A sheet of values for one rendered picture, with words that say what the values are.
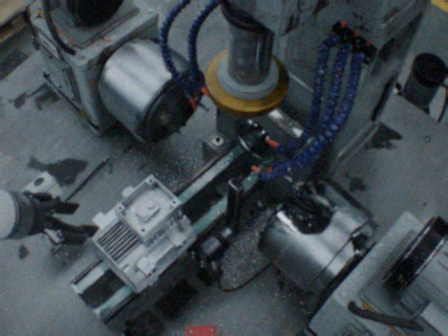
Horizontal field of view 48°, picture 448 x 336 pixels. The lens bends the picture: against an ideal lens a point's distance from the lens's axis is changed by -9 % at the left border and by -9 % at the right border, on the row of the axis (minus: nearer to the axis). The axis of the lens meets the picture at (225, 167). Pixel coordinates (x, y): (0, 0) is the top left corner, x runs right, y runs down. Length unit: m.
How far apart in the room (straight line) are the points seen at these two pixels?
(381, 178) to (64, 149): 1.01
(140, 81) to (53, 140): 0.49
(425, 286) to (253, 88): 0.53
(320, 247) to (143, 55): 0.67
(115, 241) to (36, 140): 0.66
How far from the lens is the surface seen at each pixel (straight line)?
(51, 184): 1.37
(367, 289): 1.16
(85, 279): 1.42
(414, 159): 1.80
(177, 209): 1.23
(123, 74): 1.43
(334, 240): 1.20
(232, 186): 1.12
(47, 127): 1.81
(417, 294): 1.06
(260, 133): 1.39
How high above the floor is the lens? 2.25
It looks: 61 degrees down
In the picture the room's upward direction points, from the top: 3 degrees clockwise
